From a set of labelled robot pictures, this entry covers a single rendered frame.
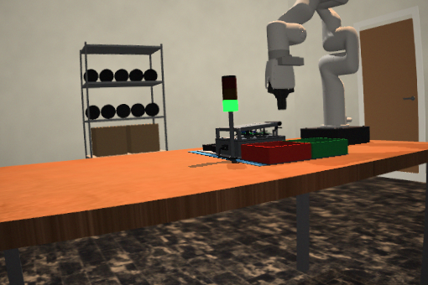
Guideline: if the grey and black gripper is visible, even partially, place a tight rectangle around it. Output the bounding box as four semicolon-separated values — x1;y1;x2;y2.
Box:
265;58;295;110

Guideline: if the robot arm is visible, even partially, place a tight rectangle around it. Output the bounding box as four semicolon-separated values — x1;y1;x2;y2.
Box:
266;0;359;128

